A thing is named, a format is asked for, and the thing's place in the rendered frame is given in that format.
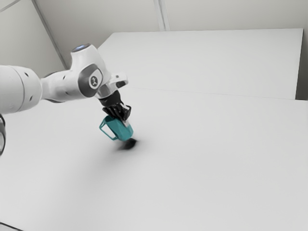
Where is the teal faceted mug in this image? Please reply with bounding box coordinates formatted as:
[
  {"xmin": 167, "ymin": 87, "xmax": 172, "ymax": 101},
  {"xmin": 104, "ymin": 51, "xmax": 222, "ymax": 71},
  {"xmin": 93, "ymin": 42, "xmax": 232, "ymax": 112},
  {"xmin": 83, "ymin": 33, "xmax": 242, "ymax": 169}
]
[{"xmin": 99, "ymin": 115, "xmax": 134, "ymax": 141}]

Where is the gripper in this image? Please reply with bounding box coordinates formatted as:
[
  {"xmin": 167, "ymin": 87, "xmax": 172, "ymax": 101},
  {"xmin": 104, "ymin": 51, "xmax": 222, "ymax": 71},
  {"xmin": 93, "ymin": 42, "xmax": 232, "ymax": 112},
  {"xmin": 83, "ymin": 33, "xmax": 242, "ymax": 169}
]
[{"xmin": 99, "ymin": 91, "xmax": 132, "ymax": 128}]

